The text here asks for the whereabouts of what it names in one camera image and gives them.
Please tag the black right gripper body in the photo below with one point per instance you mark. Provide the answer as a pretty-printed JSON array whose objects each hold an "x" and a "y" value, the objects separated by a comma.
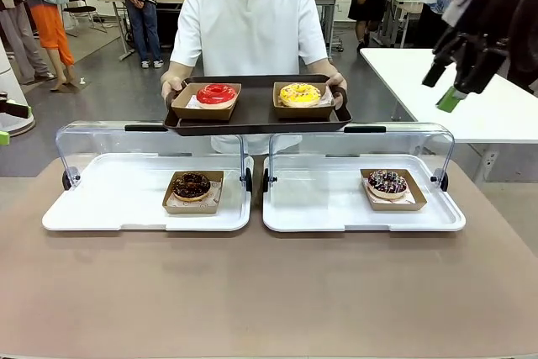
[{"x": 483, "y": 31}]

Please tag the bystander in jacket and jeans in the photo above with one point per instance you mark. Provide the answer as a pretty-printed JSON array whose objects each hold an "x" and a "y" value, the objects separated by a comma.
[{"x": 138, "y": 6}]

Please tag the white table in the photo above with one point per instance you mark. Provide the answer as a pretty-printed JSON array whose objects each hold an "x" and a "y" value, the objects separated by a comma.
[{"x": 403, "y": 81}]

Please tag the white display tray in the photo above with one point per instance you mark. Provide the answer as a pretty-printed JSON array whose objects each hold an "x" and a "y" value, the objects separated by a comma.
[
  {"x": 328, "y": 216},
  {"x": 126, "y": 216}
]

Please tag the black folding chair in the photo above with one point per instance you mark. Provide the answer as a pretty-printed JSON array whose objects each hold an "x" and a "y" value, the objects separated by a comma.
[{"x": 84, "y": 8}]

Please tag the person's white shirt torso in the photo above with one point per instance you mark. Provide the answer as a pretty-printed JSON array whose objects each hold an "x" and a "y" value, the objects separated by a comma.
[{"x": 248, "y": 31}]

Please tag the brown cardboard donut box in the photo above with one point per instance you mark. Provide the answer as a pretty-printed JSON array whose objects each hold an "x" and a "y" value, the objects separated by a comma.
[
  {"x": 302, "y": 112},
  {"x": 191, "y": 207},
  {"x": 395, "y": 206},
  {"x": 206, "y": 113}
]

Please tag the white cylindrical stand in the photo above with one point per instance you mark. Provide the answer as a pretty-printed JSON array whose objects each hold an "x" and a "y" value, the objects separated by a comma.
[{"x": 12, "y": 81}]

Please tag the clear plastic display lid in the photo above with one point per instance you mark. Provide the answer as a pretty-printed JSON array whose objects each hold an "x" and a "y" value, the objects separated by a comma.
[
  {"x": 126, "y": 140},
  {"x": 378, "y": 144}
]

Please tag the bystander with orange trousers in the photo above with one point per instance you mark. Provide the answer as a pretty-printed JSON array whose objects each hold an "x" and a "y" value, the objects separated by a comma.
[{"x": 46, "y": 18}]

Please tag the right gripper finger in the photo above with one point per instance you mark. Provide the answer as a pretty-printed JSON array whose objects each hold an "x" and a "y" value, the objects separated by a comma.
[
  {"x": 450, "y": 100},
  {"x": 437, "y": 69}
]

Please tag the yellow sprinkled donut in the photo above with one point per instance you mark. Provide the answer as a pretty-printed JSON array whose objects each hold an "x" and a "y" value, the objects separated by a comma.
[{"x": 300, "y": 95}]

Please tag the dark brown serving tray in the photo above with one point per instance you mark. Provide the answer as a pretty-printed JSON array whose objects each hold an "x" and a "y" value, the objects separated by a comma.
[{"x": 256, "y": 119}]

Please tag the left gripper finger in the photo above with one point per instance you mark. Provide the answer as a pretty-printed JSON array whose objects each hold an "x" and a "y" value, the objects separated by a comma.
[
  {"x": 3, "y": 138},
  {"x": 17, "y": 111}
]

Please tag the white printed paper liner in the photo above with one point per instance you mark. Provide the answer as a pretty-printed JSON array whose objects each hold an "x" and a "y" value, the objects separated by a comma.
[
  {"x": 191, "y": 102},
  {"x": 328, "y": 100},
  {"x": 215, "y": 191},
  {"x": 370, "y": 196}
]

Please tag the person's left forearm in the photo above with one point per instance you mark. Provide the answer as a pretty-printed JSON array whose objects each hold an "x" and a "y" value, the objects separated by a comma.
[{"x": 328, "y": 68}]

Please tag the bystander with grey trousers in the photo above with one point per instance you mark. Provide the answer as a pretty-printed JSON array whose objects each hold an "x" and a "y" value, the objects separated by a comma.
[{"x": 17, "y": 35}]

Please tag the person's right hand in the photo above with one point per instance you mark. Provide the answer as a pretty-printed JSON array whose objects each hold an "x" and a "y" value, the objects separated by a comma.
[{"x": 171, "y": 88}]

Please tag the red glazed donut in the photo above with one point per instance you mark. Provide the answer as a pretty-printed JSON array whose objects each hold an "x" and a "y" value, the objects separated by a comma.
[{"x": 216, "y": 96}]

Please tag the person's left hand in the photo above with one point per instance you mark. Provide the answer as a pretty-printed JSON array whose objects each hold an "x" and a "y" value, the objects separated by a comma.
[{"x": 338, "y": 83}]

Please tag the person's right forearm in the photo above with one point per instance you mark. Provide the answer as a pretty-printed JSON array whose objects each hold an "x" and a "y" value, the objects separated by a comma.
[{"x": 178, "y": 70}]

